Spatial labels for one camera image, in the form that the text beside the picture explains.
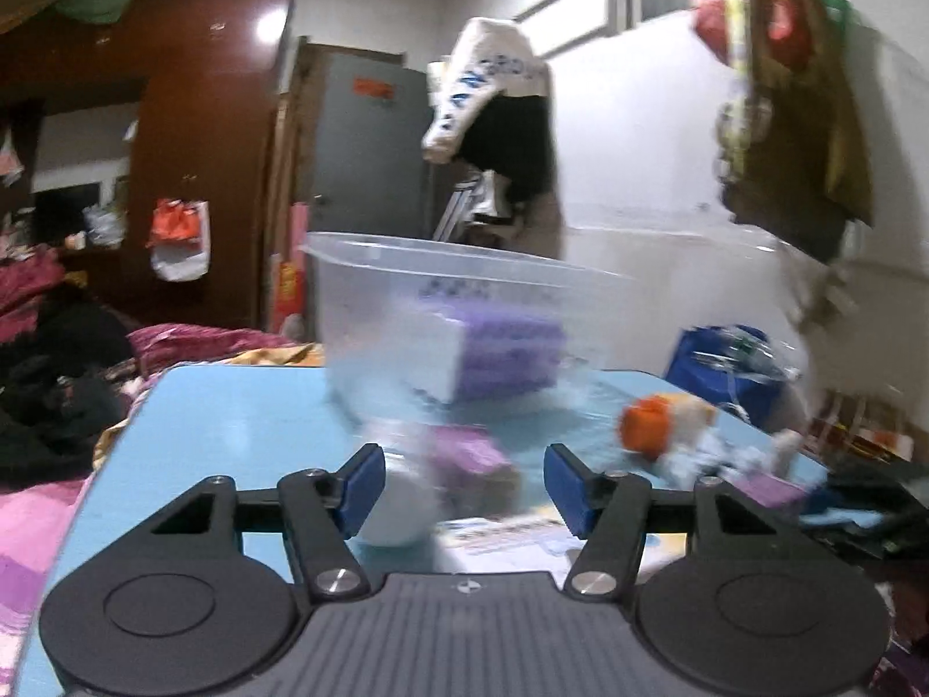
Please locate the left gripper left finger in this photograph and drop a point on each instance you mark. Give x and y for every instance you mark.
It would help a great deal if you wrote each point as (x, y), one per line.
(321, 511)

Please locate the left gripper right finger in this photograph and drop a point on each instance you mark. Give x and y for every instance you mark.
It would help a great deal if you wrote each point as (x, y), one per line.
(607, 512)

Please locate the light blue cloth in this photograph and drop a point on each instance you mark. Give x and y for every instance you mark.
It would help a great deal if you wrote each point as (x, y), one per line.
(709, 456)

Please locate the orange yellow tissue pack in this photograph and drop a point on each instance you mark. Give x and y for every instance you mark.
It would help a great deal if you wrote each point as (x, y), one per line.
(654, 425)

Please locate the white orange box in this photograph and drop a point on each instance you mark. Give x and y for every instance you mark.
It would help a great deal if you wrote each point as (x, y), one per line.
(536, 541)

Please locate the small purple box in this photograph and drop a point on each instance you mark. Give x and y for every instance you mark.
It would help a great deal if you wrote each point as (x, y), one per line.
(475, 478)

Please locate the white plastic basket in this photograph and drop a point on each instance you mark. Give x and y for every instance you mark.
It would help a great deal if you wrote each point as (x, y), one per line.
(364, 284)

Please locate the purple tissue pack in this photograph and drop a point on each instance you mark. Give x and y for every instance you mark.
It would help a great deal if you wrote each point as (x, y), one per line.
(458, 352)

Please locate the blue shopping bag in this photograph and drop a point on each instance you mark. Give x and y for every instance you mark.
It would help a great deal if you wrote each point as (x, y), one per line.
(735, 367)

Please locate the pink floral bedding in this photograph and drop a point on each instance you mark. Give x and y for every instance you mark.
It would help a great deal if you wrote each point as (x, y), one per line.
(35, 522)

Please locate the orange white hanging bag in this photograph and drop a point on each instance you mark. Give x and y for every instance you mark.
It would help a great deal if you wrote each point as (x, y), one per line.
(180, 240)

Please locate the red plaid blanket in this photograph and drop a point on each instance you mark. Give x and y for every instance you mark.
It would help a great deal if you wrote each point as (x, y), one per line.
(50, 321)

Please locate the grey metal door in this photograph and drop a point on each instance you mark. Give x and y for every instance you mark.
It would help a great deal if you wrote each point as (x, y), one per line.
(367, 173)

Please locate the hanging brown bags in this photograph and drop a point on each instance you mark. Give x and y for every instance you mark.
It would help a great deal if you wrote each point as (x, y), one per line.
(792, 157)

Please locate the white black hanging hoodie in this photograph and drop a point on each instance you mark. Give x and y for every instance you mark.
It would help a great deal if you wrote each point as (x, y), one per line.
(491, 102)

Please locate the dark red wooden wardrobe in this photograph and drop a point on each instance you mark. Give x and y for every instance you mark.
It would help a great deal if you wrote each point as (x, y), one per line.
(204, 73)

